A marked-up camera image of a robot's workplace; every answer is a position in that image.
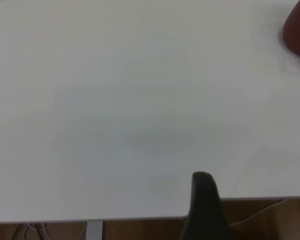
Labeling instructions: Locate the thin white cable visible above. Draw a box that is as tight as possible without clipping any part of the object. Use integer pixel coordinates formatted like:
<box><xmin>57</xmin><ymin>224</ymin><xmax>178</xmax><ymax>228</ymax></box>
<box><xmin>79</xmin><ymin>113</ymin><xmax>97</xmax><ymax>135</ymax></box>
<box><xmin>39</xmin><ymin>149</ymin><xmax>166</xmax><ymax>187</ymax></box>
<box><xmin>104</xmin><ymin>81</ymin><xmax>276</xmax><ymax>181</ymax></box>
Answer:
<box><xmin>228</xmin><ymin>198</ymin><xmax>292</xmax><ymax>227</ymax></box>

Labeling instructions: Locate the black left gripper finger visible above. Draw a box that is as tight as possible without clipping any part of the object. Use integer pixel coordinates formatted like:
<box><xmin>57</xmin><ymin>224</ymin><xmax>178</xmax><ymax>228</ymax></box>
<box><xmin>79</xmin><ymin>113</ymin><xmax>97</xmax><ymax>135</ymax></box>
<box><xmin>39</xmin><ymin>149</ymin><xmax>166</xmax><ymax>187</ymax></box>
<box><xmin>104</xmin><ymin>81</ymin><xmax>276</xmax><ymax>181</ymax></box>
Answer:
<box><xmin>179</xmin><ymin>171</ymin><xmax>235</xmax><ymax>240</ymax></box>

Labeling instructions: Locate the white floor cable bundle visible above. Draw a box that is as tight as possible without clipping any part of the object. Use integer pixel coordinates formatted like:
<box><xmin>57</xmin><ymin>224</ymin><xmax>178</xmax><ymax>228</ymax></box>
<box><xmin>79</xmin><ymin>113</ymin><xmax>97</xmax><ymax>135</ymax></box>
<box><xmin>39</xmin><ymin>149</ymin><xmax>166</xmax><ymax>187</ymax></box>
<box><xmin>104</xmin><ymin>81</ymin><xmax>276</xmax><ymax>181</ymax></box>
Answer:
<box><xmin>13</xmin><ymin>221</ymin><xmax>88</xmax><ymax>240</ymax></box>

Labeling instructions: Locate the red ceramic mug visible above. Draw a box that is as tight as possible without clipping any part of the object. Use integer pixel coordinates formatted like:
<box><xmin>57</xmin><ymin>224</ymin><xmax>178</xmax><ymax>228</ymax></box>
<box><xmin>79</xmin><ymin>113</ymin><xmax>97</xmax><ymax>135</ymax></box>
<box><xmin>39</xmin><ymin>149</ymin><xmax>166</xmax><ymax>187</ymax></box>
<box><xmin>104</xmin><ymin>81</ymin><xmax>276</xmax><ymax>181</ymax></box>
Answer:
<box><xmin>282</xmin><ymin>0</ymin><xmax>300</xmax><ymax>69</ymax></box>

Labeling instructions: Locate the grey metal table leg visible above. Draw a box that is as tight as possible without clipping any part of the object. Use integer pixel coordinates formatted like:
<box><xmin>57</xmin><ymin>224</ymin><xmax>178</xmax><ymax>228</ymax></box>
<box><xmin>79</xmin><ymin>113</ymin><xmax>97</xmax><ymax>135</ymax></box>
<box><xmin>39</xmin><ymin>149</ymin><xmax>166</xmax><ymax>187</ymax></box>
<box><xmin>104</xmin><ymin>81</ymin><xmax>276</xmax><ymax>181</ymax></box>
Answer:
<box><xmin>86</xmin><ymin>219</ymin><xmax>104</xmax><ymax>240</ymax></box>

